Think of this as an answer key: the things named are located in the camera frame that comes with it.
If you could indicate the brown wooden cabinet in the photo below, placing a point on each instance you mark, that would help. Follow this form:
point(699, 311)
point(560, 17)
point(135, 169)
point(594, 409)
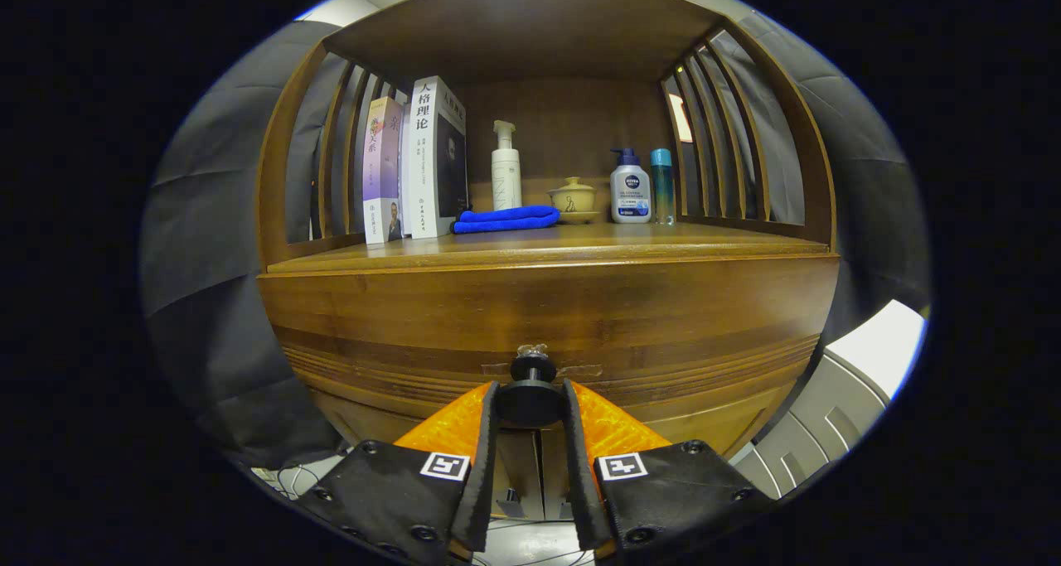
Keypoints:
point(564, 118)

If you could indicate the thin white book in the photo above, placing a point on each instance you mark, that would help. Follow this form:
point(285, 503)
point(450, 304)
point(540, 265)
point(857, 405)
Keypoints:
point(406, 176)

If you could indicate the thick white book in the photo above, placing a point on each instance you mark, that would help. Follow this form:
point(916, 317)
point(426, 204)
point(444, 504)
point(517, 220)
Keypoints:
point(423, 168)

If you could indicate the yellow lidded teacup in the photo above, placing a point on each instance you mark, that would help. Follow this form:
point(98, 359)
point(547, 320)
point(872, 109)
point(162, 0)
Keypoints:
point(574, 197)

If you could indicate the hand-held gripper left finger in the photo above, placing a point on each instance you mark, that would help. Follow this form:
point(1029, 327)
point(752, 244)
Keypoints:
point(483, 466)

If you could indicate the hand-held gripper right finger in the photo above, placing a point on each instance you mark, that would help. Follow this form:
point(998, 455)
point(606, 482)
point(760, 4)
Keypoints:
point(578, 475)

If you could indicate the purple book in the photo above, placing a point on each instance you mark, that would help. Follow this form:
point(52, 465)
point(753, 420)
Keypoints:
point(381, 160)

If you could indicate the wooden countertop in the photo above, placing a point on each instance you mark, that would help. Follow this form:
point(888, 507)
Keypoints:
point(580, 239)

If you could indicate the teal slim bottle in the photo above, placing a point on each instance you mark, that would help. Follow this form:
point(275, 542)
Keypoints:
point(661, 185)

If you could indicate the wooden drawer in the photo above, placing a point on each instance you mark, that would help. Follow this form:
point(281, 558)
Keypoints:
point(539, 309)

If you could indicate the grey object with white lines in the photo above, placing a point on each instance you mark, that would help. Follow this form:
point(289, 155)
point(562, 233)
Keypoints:
point(821, 417)

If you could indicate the black drawer knob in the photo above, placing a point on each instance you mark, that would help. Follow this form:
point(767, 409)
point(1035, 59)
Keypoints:
point(530, 400)

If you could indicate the blue folded cloth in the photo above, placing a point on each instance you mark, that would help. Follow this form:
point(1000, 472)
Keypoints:
point(506, 218)

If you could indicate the white lotion bottle blue cap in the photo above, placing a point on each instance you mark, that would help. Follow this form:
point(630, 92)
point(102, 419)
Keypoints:
point(630, 193)

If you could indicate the white pump bottle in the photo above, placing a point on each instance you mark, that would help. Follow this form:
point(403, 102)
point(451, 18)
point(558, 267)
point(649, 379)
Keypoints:
point(506, 176)

